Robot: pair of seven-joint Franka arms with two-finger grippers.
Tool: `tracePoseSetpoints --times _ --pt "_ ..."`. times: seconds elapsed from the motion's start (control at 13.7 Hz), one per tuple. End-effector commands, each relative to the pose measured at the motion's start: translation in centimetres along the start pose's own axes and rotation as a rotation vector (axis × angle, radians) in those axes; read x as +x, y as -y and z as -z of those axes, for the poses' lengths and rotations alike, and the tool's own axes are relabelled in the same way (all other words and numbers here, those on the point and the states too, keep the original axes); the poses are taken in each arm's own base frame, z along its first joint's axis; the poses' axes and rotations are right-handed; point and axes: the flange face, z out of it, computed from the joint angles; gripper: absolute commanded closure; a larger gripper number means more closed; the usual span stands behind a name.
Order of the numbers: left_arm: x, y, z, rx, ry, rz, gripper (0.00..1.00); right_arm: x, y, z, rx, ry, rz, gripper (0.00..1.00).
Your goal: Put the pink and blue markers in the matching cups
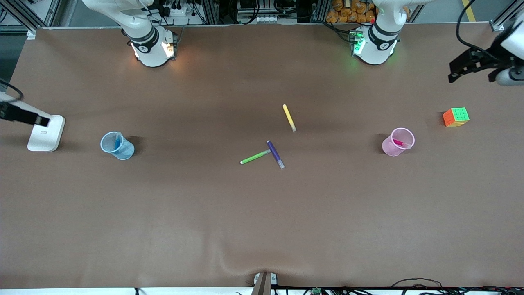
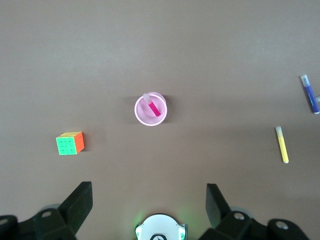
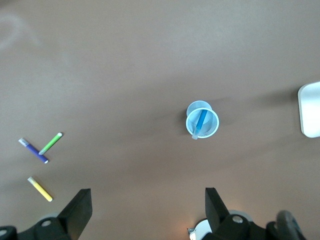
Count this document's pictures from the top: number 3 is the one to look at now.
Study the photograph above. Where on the white lamp stand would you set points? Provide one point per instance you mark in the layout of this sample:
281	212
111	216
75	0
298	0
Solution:
310	110

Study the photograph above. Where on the light blue mesh cup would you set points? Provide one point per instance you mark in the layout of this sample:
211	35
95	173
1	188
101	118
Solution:
211	128

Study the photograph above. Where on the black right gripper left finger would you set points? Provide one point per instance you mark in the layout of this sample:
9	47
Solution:
72	215

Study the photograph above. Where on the yellow marker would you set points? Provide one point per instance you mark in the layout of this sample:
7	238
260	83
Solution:
41	190

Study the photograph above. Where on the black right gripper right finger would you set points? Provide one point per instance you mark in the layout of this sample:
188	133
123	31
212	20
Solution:
222	220

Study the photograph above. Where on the blue marker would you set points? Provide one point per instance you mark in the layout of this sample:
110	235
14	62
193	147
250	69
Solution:
201	120

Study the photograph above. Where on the purple marker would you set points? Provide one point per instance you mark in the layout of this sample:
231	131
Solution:
33	151

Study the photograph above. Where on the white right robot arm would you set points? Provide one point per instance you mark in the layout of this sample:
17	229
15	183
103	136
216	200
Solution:
200	231

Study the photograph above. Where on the green marker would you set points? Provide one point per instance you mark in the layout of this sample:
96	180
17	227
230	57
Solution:
50	143

